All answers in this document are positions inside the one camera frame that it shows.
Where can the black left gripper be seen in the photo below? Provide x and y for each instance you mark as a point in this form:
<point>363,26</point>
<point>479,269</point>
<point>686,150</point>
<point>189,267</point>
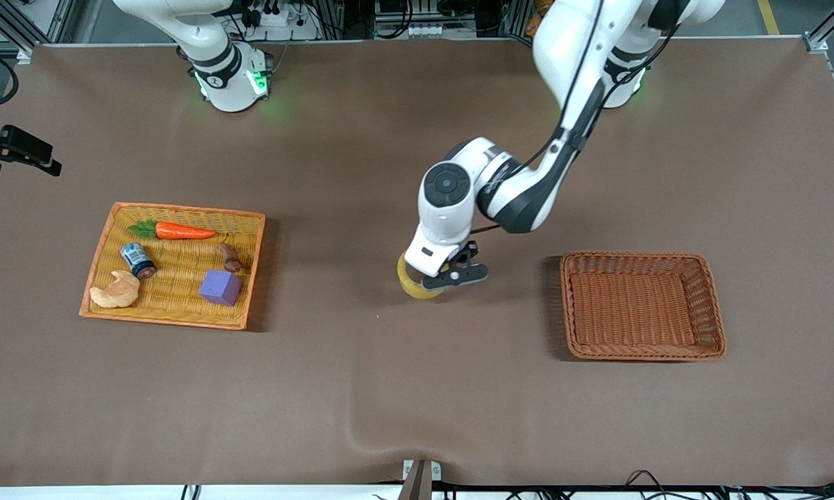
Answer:
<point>473,251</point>

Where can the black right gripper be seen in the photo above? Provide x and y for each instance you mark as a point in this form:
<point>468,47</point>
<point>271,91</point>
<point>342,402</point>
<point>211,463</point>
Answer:
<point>15,144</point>

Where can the yellow tape roll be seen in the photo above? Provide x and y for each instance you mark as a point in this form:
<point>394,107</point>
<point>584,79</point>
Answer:
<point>411,286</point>

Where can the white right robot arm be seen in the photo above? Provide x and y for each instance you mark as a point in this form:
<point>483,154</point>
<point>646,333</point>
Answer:
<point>226,87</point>

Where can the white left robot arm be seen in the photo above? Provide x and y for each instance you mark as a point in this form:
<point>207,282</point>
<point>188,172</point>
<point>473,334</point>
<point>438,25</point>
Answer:
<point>444,208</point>

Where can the small jar with black lid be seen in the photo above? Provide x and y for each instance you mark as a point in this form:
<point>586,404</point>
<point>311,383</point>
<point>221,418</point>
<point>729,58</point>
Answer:
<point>137,259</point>

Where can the toy croissant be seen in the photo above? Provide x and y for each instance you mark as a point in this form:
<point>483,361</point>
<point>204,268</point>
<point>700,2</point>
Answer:
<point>114,293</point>

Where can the brown wicker basket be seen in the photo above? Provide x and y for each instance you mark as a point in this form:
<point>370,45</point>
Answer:
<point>625,326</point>

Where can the orange toy carrot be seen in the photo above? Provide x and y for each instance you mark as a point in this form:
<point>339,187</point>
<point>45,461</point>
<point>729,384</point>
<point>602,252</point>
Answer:
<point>180,231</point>

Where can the yellow wicker basket orange rim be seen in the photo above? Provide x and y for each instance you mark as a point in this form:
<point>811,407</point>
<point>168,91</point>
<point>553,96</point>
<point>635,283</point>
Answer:
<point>173,278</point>

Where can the long white power strip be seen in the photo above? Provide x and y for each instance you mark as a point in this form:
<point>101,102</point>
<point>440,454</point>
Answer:
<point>437,31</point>

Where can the small brown figurine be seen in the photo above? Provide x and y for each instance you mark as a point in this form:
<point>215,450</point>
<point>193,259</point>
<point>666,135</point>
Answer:
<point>230,258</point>

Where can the purple foam cube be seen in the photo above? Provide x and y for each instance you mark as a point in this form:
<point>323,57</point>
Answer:
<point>219,288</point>

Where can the black electronics box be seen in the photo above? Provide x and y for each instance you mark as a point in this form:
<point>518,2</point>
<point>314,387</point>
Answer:
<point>423,10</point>

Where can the bin of orange toy breads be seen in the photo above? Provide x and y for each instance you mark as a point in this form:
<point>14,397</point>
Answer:
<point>536,10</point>

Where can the white power strip with plugs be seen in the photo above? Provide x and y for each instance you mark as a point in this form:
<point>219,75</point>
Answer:
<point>285,24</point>

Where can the aluminium frame post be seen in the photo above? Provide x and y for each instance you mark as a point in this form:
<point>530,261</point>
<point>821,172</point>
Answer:
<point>833,28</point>
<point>14,28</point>

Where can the grey table edge bracket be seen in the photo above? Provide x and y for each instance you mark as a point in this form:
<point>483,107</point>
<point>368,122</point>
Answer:
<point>421,479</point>

